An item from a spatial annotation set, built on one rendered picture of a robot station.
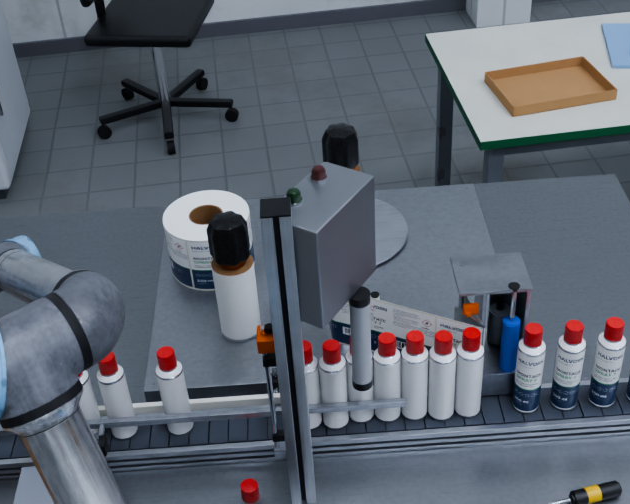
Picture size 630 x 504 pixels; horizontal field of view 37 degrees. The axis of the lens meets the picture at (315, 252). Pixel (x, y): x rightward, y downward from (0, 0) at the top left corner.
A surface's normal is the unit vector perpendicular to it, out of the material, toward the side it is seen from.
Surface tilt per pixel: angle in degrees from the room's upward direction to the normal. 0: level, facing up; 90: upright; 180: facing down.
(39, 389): 57
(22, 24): 90
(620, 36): 0
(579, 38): 0
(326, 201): 0
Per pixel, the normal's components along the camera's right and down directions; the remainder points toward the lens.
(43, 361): 0.58, -0.04
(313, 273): -0.54, 0.54
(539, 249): -0.06, -0.79
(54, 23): 0.13, 0.61
